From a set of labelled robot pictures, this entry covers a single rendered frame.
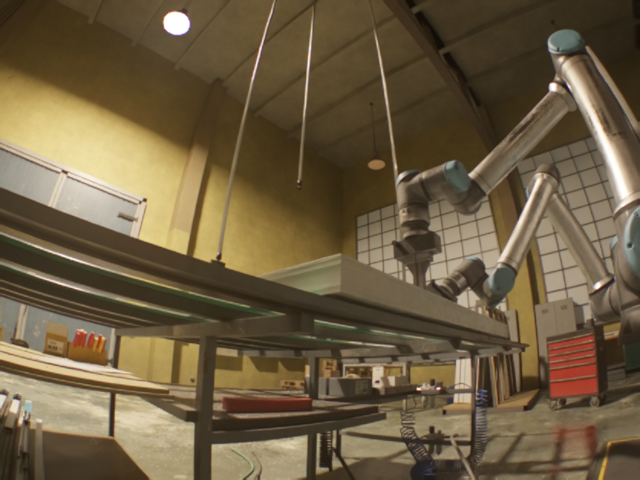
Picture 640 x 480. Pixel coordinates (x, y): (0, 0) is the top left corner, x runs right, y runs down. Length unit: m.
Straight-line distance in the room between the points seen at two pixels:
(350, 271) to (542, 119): 0.78
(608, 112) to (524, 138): 0.31
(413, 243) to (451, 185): 0.19
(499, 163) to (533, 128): 0.16
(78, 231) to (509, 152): 1.04
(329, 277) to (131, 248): 0.35
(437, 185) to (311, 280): 0.48
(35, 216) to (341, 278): 0.47
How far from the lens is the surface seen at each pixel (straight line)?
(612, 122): 0.89
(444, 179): 0.92
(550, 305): 8.17
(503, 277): 1.17
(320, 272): 0.61
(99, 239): 0.37
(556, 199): 1.56
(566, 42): 1.07
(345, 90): 10.22
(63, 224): 0.37
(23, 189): 7.34
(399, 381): 2.16
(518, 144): 1.07
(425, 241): 0.90
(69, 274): 0.62
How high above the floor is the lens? 0.73
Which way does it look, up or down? 23 degrees up
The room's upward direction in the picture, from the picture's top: 2 degrees clockwise
